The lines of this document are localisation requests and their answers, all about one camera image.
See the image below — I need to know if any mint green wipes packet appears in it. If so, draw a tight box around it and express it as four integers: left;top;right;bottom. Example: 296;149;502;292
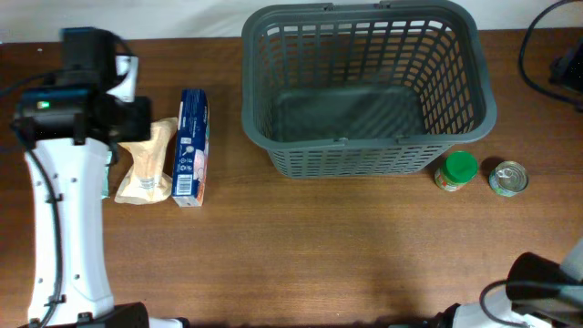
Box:
101;151;112;199

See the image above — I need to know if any tan paper pouch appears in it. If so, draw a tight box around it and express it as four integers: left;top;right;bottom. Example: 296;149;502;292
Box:
114;118;178;205

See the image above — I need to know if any blue cardboard box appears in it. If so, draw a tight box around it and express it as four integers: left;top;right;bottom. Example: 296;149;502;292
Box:
171;89;210;208

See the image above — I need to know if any grey plastic basket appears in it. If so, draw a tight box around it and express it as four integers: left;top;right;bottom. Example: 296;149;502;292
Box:
241;1;497;179

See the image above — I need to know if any green lidded jar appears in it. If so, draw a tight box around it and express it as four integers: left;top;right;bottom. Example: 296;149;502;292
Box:
435;151;478;192

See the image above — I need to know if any silver tin can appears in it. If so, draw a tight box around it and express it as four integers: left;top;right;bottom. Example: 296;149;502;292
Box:
488;160;529;198

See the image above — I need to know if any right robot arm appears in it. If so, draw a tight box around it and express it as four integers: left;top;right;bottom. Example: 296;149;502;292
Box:
420;241;582;328

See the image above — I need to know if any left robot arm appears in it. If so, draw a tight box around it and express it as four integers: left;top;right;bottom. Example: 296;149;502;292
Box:
10;27;189;327

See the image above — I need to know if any left black cable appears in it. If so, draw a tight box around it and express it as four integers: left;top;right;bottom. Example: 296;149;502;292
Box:
0;72;65;328

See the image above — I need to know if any black cable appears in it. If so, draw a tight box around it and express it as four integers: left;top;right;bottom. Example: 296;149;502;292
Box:
0;72;65;328
478;0;583;328

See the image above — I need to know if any right black cable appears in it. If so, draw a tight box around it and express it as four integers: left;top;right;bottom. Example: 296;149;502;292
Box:
478;0;583;328

